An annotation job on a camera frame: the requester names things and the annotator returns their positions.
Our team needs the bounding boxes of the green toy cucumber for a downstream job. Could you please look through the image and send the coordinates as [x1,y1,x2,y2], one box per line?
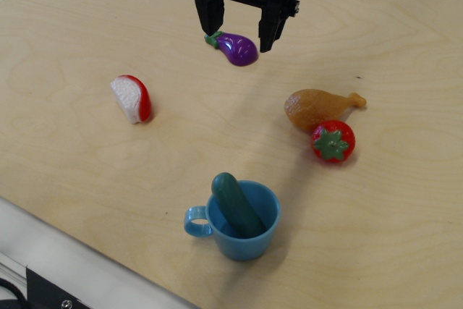
[211,172,267,239]

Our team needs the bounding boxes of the blue plastic cup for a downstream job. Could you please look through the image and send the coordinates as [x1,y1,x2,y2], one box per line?
[184,180,281,261]

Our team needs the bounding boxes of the purple toy eggplant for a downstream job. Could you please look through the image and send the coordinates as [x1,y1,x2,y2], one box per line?
[204,31,259,67]

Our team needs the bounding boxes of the brown toy chicken drumstick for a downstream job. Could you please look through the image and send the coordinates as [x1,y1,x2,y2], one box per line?
[284,89,367,132]

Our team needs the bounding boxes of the red white toy apple slice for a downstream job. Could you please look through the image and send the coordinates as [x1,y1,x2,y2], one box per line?
[110,75,152,124]

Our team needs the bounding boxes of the red toy strawberry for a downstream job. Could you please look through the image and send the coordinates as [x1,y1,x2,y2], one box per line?
[311,120,356,163]

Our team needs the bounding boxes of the black metal bracket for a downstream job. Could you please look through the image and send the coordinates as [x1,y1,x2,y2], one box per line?
[26,268,90,309]

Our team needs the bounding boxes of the black cable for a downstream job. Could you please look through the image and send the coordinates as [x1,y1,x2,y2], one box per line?
[0,276,28,309]

